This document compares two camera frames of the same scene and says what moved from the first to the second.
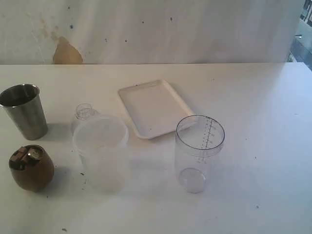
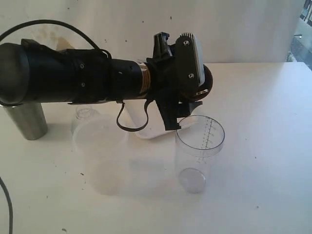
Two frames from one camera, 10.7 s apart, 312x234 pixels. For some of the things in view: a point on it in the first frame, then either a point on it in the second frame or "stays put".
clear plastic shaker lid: [85, 110] stays put
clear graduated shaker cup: [198, 146] stays put
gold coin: [34, 153] to [202, 91]
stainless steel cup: [23, 104] stays put
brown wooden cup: [37, 174] to [202, 91]
